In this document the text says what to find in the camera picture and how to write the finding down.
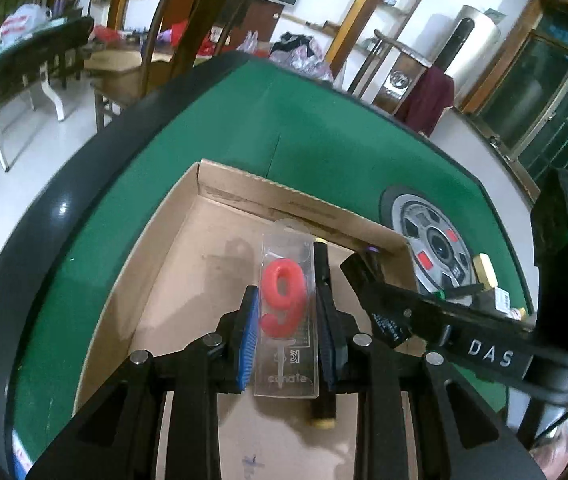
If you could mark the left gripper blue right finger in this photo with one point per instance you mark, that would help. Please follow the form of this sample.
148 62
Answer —
332 341

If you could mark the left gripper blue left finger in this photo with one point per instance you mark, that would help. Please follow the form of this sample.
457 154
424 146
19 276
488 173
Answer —
244 338

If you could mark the red number nine candle pack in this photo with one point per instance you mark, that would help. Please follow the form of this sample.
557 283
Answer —
287 362

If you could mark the black pen gold tip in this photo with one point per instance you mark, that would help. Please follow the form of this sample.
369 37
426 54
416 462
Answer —
323 407

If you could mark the white box with barcode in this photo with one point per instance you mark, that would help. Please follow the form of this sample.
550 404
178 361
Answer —
501 300

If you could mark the cardboard box tray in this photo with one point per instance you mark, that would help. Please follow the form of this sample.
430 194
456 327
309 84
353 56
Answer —
192 264

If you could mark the white square case yellow base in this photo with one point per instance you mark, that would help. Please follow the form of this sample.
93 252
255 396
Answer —
485 273

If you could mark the round grey table control panel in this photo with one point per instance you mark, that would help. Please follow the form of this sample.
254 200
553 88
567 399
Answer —
441 259

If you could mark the wooden chair with maroon cloth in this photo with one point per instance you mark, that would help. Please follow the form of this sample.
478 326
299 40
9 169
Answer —
401 66

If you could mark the maroon jacket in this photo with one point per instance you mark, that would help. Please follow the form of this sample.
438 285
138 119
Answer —
423 107

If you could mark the pile of clothes bags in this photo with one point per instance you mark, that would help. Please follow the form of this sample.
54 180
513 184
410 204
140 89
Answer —
302 54

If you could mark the silver standing air conditioner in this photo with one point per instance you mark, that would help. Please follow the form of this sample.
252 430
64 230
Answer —
457 45

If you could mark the dark wooden chair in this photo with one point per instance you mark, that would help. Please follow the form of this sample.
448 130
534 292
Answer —
123 89

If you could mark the black folding side table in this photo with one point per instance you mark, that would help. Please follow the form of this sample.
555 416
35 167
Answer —
53 49

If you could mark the white plastic bag red print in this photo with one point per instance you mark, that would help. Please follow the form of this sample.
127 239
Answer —
26 18

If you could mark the window with wooden frame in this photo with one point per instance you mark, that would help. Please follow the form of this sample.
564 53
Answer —
520 104

